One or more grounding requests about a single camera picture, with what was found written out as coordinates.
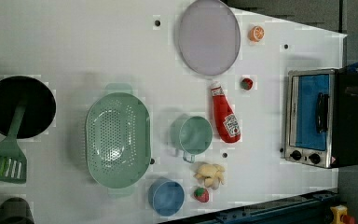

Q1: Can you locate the red plush ketchup bottle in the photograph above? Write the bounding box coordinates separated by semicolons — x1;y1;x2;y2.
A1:
211;81;241;143

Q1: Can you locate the green oval strainer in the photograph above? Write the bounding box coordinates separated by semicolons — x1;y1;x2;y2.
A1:
85;83;151;198

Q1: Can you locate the green metal cup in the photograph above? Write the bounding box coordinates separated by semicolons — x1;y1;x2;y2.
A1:
170;114;213;163

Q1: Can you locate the plush peeled banana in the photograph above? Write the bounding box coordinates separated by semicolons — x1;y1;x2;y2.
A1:
194;163;226;189

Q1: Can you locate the small red tomato toy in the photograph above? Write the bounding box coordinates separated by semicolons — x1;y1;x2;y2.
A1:
241;77;254;91

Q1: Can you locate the grey round plate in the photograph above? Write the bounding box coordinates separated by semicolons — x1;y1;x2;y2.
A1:
178;0;241;76

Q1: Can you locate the red strawberry toy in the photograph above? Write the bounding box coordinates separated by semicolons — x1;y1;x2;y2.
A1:
193;188;209;203

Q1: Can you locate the orange slice toy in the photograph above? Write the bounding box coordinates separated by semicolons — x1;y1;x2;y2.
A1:
249;26;265;42

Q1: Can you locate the silver toaster oven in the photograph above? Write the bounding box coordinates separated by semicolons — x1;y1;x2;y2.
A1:
284;69;358;169

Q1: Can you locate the black round pan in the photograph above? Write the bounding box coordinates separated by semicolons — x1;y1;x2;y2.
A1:
0;76;56;139

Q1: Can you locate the green slotted spatula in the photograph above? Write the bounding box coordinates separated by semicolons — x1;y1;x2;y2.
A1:
0;103;27;184

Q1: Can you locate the yellow red toy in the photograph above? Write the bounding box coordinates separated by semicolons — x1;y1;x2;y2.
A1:
330;205;356;224

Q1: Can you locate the dark grey cup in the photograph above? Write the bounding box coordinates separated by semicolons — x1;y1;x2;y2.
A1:
0;197;34;224

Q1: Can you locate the blue metal frame rail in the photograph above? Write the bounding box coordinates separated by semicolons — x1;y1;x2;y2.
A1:
161;190;340;224

